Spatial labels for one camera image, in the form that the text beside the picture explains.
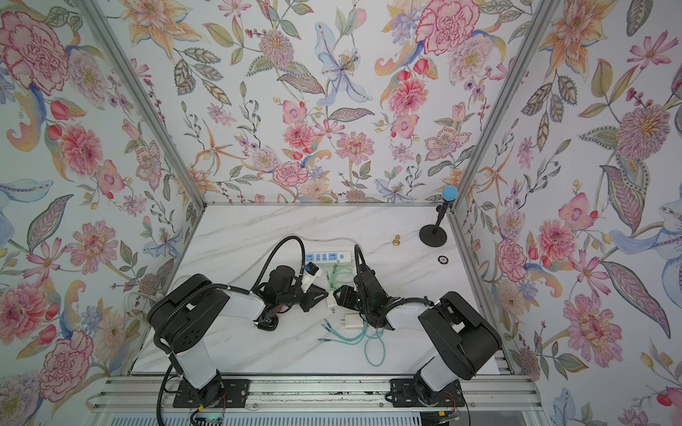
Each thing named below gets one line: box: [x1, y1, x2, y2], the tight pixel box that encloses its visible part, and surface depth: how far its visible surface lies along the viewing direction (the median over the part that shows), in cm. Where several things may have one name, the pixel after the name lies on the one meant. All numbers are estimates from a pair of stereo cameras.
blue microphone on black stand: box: [419, 185, 460, 248], surface depth 111 cm
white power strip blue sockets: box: [305, 251, 352, 264], surface depth 103 cm
